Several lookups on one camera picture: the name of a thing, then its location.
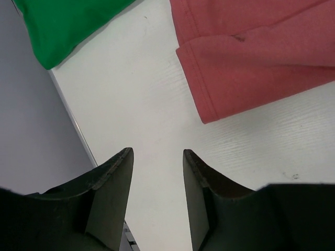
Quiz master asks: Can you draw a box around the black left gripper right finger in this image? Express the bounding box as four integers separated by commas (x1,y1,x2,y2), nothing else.
183,150,334,250

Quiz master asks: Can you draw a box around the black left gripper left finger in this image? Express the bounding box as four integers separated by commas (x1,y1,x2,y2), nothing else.
1,147,134,250

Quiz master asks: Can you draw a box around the salmon pink t-shirt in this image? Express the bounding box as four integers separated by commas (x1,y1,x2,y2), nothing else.
170,1,334,123

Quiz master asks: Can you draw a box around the green folded t-shirt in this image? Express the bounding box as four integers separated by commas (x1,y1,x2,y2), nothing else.
14,0,132,70

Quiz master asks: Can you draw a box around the aluminium table edge rail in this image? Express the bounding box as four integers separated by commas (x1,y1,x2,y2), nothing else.
10,0,139,251

